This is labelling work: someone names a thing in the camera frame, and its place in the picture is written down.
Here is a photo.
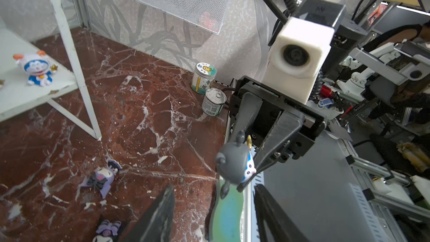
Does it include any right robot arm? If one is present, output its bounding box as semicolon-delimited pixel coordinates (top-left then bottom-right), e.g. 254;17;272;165
216;0;366;192

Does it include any purple dress Kuromi figure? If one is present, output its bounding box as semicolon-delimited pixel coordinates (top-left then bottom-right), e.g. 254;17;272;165
79;160;122;199

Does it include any white two-tier metal shelf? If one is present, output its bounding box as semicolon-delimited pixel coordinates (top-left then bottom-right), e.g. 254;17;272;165
1;0;101;140

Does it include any white hooded Doraemon figure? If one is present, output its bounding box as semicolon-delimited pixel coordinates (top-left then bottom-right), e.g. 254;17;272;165
13;50;58;87

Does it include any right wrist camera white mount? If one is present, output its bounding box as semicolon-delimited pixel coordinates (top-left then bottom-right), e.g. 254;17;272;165
262;17;335;104

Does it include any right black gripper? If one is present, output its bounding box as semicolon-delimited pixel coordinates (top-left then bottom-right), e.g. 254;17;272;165
228;76;327;188

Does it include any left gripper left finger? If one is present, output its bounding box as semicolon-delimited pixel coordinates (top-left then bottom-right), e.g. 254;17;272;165
121;186;175;242

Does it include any small grey bunny figure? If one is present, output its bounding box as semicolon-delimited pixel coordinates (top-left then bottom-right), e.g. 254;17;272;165
216;130;256;199

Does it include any purple bat Kuromi figure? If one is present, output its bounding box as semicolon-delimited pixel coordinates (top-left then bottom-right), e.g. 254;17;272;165
92;220;122;242

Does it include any round tape roll cartoon label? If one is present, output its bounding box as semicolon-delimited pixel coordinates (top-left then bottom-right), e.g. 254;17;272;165
191;62;217;95

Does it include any green wavy sponge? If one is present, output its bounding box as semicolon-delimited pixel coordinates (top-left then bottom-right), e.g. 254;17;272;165
208;177;244;242

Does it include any silver tin can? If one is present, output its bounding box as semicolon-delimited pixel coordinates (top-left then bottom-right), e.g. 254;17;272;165
202;88;227;117

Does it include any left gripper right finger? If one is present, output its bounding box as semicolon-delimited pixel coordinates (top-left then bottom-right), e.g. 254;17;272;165
254;184;309;242

